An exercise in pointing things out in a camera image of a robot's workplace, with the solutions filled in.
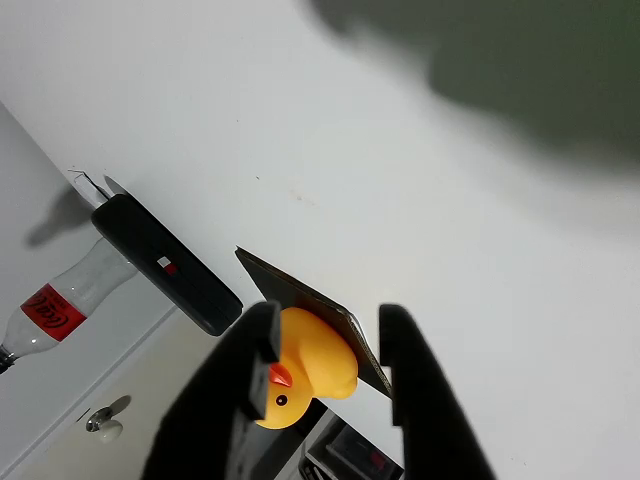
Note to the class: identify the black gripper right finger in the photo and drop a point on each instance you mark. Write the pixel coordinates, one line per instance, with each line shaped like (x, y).
(435, 425)

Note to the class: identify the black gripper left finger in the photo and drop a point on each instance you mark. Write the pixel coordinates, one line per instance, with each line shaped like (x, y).
(200, 415)

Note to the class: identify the yellow rubber duck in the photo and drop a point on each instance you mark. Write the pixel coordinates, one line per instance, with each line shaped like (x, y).
(315, 355)

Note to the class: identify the black cardboard square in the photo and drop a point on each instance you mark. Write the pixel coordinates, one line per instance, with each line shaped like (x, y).
(280, 285)

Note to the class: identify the white drawer cabinet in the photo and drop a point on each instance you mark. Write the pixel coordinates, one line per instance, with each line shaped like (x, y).
(150, 360)

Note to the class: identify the black device red mark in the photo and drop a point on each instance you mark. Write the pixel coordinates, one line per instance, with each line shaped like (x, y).
(350, 450)

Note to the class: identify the white metal drawer knob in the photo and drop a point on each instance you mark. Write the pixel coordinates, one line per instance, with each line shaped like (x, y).
(105, 425)

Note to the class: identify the black wallet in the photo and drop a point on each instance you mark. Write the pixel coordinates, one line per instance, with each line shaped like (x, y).
(150, 240)

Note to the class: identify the clear cola bottle red label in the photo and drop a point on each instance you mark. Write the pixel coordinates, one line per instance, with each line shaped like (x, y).
(50, 310)

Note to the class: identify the thin metal clip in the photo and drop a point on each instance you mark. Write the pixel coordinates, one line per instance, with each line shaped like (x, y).
(95, 190)

